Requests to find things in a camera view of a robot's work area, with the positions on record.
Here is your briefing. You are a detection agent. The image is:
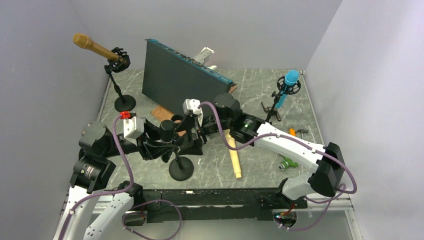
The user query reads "dark grey server chassis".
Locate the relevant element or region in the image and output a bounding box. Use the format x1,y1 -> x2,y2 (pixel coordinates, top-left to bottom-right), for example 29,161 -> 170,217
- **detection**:
142,38 -> 236,115

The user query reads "dark metal clamp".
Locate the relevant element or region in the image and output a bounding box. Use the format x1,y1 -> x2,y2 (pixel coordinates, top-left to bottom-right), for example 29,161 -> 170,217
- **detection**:
260,101 -> 282,123

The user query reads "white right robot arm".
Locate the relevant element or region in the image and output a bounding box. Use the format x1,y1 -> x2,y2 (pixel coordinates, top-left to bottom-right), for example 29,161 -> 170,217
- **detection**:
182,93 -> 345,208

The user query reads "black desk stand with clip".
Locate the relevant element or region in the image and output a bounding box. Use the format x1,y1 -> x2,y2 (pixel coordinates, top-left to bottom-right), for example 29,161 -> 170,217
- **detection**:
171,114 -> 198,142

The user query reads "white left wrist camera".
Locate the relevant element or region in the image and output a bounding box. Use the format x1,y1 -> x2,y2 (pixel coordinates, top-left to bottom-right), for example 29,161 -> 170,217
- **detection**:
120,111 -> 146,140

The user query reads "wooden board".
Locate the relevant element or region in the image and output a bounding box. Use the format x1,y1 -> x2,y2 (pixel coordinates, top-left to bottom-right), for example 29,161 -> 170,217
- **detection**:
150,83 -> 237,136

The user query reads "black tripod mic stand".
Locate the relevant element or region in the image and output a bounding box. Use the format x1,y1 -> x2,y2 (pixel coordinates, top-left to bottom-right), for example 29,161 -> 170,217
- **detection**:
271,79 -> 302,107

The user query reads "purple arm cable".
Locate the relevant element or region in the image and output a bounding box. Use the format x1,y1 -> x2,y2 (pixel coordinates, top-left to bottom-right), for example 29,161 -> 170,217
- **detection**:
198,101 -> 358,232
57,114 -> 182,240

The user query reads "black microphone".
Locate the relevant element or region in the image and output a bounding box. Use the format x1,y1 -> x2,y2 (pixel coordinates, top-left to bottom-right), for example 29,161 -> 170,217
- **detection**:
159,119 -> 176,143

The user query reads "orange handled tool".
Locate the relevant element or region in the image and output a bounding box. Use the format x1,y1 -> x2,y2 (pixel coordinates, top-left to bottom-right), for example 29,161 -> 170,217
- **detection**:
289,127 -> 296,136

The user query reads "black desk mic stand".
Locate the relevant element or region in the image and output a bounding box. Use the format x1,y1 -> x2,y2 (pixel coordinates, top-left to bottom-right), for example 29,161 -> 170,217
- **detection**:
168,154 -> 194,182

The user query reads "gold microphone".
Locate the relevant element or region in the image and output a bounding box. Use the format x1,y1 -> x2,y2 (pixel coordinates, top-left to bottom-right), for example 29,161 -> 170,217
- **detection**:
72,33 -> 119,62

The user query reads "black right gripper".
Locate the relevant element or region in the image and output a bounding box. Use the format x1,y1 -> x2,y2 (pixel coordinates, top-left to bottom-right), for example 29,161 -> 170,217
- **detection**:
175,113 -> 233,155

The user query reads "blue microphone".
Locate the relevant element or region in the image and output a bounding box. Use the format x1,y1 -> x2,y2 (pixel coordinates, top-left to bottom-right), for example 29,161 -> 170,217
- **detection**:
275,69 -> 300,109

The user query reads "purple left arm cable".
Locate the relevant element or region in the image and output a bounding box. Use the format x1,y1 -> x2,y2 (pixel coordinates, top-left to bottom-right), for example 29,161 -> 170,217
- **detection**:
57,114 -> 182,240

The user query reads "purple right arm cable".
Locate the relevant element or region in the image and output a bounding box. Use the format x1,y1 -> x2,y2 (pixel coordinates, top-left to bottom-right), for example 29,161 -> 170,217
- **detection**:
198,101 -> 358,232

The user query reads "cream beige microphone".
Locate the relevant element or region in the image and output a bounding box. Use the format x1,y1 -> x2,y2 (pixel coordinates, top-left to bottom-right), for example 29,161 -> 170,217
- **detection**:
224,129 -> 242,179

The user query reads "green pipe fitting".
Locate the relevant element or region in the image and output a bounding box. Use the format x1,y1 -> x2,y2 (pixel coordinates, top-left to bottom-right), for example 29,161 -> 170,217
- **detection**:
278,156 -> 298,171

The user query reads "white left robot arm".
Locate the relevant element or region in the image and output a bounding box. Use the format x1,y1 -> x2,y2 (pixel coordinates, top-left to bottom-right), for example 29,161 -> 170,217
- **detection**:
54,111 -> 194,240

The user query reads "black shock mount stand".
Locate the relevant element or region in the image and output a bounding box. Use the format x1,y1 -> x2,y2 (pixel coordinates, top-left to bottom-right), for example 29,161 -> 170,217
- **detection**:
104,47 -> 136,112

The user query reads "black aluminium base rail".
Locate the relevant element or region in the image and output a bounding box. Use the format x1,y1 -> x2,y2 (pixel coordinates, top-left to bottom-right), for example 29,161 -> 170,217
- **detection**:
61,187 -> 354,223

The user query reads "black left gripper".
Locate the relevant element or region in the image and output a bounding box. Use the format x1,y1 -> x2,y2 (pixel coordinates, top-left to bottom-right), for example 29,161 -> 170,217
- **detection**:
103,116 -> 179,160

